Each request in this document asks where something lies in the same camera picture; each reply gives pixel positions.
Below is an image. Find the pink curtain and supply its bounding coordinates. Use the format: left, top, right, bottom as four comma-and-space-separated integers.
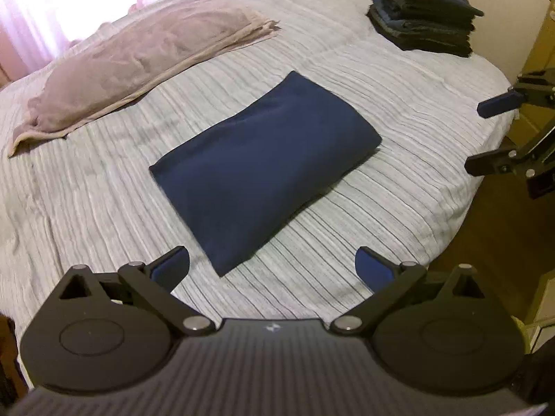
0, 0, 244, 85

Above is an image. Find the wooden wardrobe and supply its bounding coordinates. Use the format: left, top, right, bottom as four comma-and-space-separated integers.
507, 0, 555, 139

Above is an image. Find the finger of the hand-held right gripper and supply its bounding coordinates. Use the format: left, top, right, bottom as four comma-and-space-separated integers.
477, 69, 555, 118
464, 125, 555, 178

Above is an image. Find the pink blanket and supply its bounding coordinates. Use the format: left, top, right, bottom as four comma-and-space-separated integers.
8, 0, 282, 157

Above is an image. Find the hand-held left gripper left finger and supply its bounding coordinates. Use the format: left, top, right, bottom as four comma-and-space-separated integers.
58, 246, 215, 337

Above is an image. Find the stack of folded clothes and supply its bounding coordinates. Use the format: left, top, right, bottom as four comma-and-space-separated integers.
366, 0, 485, 58

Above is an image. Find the bed with grey striped cover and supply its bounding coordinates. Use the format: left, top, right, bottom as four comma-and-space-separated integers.
0, 0, 521, 328

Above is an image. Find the navy garment with white lining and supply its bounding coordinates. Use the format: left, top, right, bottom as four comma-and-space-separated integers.
148, 70, 382, 278

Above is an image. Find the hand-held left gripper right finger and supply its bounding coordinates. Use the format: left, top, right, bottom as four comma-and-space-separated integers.
332, 246, 485, 336

